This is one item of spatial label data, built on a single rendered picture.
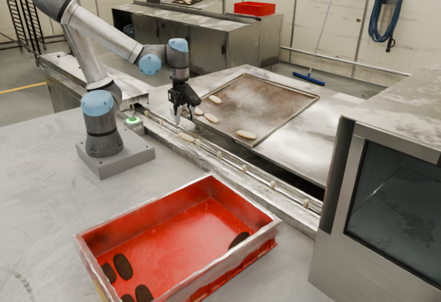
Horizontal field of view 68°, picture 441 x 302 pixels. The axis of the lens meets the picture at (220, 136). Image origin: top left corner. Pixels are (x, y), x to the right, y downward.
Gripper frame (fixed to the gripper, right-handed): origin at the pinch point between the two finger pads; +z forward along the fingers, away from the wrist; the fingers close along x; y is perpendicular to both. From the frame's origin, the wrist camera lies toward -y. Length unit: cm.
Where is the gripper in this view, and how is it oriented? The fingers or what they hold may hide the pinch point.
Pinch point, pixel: (185, 121)
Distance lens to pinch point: 146.6
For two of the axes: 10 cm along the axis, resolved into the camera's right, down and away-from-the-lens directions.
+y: -6.8, -3.5, 6.4
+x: -7.3, 3.2, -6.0
